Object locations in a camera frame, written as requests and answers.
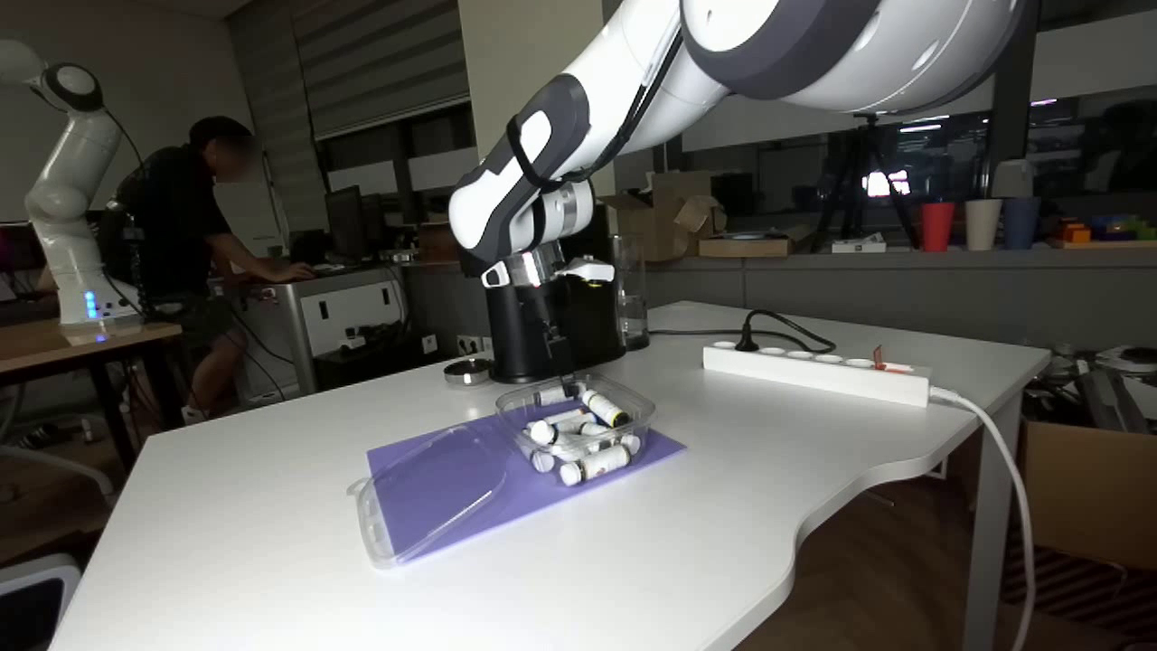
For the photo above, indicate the round metal tape roll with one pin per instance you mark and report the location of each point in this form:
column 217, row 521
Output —
column 467, row 372

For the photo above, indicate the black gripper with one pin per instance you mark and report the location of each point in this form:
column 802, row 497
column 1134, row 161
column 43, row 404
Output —
column 543, row 316

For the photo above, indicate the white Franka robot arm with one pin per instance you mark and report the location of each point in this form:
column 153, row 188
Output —
column 723, row 61

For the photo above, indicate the grey computer case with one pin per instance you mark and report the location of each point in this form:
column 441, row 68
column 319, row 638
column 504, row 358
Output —
column 344, row 319

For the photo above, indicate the blue cup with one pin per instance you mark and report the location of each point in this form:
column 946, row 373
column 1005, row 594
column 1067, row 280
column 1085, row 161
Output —
column 1022, row 221

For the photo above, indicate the seated person dark clothes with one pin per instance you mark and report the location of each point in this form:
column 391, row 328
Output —
column 193, row 240

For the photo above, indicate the red cup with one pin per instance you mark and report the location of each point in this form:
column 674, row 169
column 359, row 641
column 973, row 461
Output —
column 937, row 226

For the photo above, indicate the white cup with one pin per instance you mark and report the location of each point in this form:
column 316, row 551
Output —
column 981, row 221

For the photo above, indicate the clear plastic blister container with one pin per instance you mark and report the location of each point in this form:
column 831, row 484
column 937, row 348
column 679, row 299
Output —
column 507, row 475

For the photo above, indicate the white power strip orange switch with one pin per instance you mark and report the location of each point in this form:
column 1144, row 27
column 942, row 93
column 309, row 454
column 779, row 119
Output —
column 817, row 372

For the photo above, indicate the large brown cardboard box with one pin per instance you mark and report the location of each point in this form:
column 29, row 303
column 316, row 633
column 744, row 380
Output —
column 1090, row 492

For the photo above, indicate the open cardboard box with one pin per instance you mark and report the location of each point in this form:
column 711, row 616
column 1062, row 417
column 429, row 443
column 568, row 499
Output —
column 664, row 219

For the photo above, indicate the small white bottle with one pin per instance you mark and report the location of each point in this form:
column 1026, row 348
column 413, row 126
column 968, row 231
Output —
column 593, row 463
column 543, row 461
column 602, row 407
column 557, row 424
column 599, row 434

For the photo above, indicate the black camera tripod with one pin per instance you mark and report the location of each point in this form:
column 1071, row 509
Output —
column 863, row 193

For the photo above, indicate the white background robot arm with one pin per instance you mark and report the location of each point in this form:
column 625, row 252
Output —
column 68, row 193

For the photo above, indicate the wooden side desk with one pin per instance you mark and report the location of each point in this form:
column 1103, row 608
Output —
column 74, row 355

